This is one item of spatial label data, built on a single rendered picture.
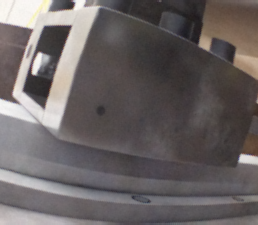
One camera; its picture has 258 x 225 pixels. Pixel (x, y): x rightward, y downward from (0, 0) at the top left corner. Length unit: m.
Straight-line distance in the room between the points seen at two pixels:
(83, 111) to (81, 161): 0.15
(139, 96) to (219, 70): 0.19
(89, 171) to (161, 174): 0.17
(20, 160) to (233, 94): 0.44
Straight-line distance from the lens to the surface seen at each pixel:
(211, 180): 0.94
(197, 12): 0.86
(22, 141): 0.68
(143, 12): 0.77
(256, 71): 4.28
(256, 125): 1.10
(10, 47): 1.83
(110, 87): 0.62
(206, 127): 0.75
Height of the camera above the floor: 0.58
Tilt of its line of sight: 4 degrees down
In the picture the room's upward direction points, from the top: 17 degrees clockwise
